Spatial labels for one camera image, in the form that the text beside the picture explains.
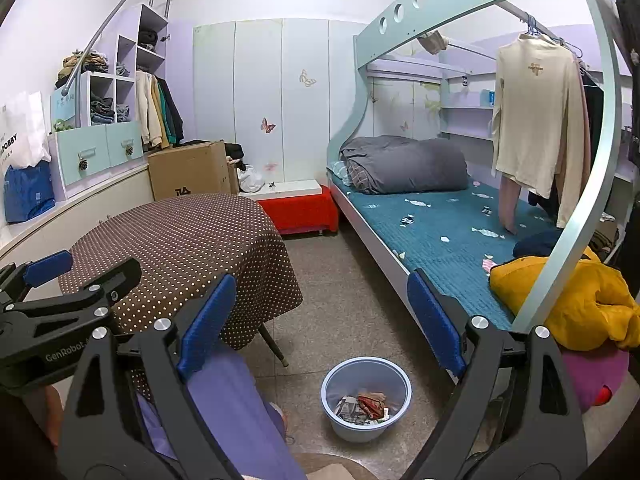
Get curved metal rail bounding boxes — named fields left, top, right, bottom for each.
left=66, top=0, right=176, bottom=96

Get grey orange slipper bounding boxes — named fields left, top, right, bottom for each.
left=265, top=402, right=289, bottom=436

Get navy blue garment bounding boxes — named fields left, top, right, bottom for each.
left=514, top=230, right=563, bottom=260

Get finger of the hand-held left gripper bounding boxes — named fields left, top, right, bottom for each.
left=0, top=250, right=74, bottom=306
left=0, top=258, right=143, bottom=346

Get row of hanging clothes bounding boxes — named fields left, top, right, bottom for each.
left=135, top=70, right=185, bottom=150

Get yellow jacket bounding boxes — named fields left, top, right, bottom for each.
left=489, top=247, right=640, bottom=352

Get metal clothes rail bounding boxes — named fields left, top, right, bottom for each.
left=495, top=2, right=566, bottom=43

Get cream hanging shirt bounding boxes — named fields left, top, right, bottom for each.
left=491, top=34, right=586, bottom=200

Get person's left hand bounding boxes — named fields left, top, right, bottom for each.
left=45, top=385, right=67, bottom=448

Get white cubby shelf unit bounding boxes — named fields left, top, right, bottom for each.
left=50, top=4, right=171, bottom=188

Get teal quilted bedspread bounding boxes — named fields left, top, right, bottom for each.
left=331, top=180, right=566, bottom=331

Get pink hanging garment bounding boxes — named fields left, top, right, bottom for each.
left=497, top=60, right=592, bottom=235

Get magenta cloth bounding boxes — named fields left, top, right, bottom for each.
left=562, top=345, right=632, bottom=413

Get light blue pillow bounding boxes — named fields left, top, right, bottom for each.
left=327, top=160, right=351, bottom=186

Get grey folded duvet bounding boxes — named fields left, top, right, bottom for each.
left=340, top=135, right=471, bottom=195

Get black bag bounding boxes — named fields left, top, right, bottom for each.
left=224, top=142, right=246, bottom=171

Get white wall shelves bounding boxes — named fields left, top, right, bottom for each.
left=440, top=80, right=498, bottom=141

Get light blue plastic bin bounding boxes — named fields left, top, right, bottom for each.
left=320, top=356, right=413, bottom=443

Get beige stool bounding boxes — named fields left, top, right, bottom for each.
left=292, top=452, right=373, bottom=480

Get olive folded clothes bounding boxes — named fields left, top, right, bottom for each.
left=56, top=50, right=108, bottom=86

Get red-covered low bench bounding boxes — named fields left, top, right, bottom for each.
left=239, top=180, right=340, bottom=237

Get blue shopping bag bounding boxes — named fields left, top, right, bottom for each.
left=4, top=160, right=56, bottom=223

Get black hanging garment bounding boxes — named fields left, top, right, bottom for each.
left=527, top=67, right=608, bottom=221

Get white curved low cabinet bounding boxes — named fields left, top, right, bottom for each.
left=0, top=162, right=151, bottom=266

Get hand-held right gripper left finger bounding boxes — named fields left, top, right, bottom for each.
left=57, top=274, right=237, bottom=480

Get brown dotted tablecloth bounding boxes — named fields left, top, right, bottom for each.
left=59, top=193, right=304, bottom=401

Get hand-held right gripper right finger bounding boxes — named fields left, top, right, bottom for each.
left=400, top=269, right=586, bottom=480

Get white shopping bag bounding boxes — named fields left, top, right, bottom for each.
left=0, top=91, right=52, bottom=170

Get mint and white bunk bed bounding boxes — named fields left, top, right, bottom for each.
left=326, top=0, right=626, bottom=386

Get brown cardboard box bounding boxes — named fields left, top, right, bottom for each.
left=148, top=141, right=240, bottom=202

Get white plastic bag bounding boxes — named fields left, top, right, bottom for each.
left=237, top=165, right=264, bottom=194

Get person's purple-trousered leg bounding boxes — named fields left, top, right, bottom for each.
left=137, top=347, right=306, bottom=480

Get pile of paper packets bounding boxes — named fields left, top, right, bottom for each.
left=336, top=391, right=391, bottom=427

